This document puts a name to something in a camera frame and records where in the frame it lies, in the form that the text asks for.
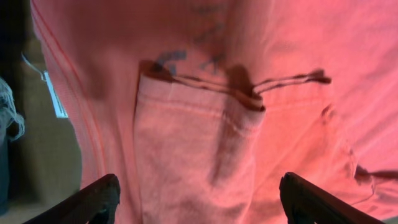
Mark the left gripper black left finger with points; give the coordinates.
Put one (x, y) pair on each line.
(95, 204)

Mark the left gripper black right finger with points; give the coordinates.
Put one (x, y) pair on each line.
(305, 203)

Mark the orange red t-shirt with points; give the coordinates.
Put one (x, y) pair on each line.
(200, 107)

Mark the folded navy blue shirt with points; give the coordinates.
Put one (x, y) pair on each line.
(13, 15)

